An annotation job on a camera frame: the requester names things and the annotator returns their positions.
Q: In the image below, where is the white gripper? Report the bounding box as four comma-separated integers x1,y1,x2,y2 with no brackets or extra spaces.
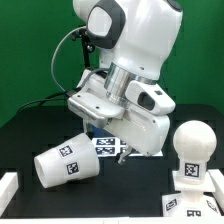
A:
68,68,171,164

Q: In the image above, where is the white cylindrical lamp shade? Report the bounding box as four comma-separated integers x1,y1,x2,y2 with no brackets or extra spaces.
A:
34,133,100,188

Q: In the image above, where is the white lamp bulb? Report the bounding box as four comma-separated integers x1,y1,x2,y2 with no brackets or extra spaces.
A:
173,120,217,185

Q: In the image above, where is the white lamp base with tags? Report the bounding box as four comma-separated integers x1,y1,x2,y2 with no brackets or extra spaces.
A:
162,171,221,218

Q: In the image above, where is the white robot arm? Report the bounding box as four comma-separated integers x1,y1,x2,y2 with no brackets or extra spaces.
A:
68,0,183,164

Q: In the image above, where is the white sheet with tags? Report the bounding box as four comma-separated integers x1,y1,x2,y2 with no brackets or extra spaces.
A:
91,136,164,159

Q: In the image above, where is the black cable on table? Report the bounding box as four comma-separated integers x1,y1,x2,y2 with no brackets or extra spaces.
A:
16,91,73,114

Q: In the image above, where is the white left corner bracket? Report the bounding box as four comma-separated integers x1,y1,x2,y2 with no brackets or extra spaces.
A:
0,172,19,217

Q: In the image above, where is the white corner bracket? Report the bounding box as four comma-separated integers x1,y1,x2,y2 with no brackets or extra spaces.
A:
0,172,19,217
208,169,224,202

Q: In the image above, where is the black camera on stand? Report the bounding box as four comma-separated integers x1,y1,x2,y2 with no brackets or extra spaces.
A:
71,27,95,68

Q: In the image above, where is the white right corner bracket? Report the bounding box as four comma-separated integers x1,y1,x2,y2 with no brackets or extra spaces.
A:
208,169,224,202

